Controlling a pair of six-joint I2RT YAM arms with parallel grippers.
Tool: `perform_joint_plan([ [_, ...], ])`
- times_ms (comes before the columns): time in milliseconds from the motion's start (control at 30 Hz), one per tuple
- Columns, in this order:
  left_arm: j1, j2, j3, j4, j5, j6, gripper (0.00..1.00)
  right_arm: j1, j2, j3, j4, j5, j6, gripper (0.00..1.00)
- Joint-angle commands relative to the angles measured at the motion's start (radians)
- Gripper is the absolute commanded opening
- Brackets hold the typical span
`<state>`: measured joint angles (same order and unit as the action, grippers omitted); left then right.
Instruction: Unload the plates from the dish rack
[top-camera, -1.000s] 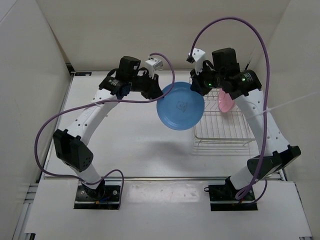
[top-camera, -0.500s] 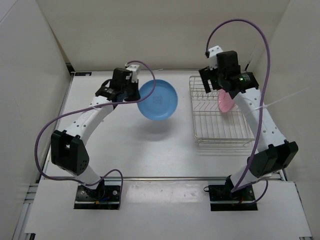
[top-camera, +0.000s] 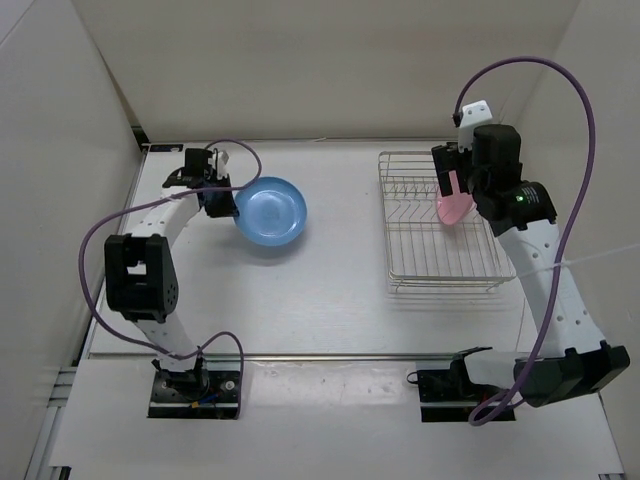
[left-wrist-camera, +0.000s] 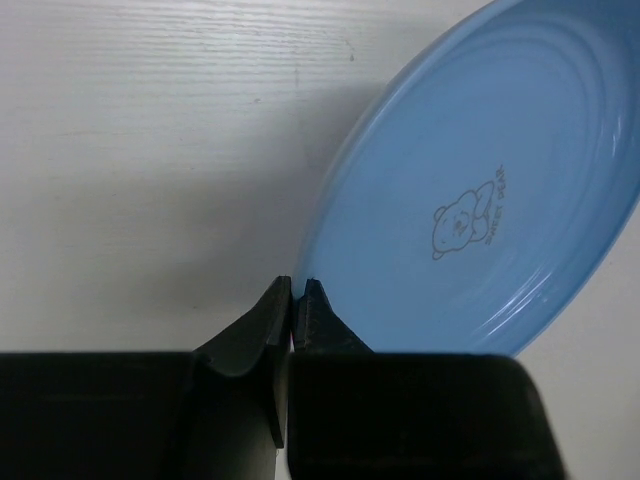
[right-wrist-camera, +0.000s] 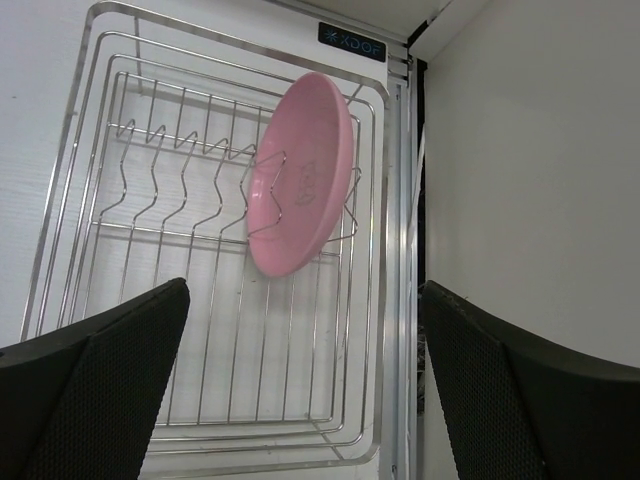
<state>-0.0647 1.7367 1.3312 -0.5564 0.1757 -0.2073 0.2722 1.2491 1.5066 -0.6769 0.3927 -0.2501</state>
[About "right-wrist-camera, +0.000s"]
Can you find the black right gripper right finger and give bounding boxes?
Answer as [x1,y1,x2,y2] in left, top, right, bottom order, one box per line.
[421,281,639,479]

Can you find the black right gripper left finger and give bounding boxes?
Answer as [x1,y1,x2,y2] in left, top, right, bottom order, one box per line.
[1,278,190,479]

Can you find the pink plastic plate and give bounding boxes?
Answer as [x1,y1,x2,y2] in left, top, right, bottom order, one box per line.
[247,72,354,277]

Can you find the black xdof label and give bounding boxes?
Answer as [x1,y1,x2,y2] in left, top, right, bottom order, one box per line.
[317,22,387,63]

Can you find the aluminium table edge rail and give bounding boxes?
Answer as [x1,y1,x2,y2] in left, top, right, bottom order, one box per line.
[379,44,422,479]

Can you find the metal wire dish rack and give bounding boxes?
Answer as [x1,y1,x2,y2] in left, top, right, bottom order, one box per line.
[21,1,388,475]

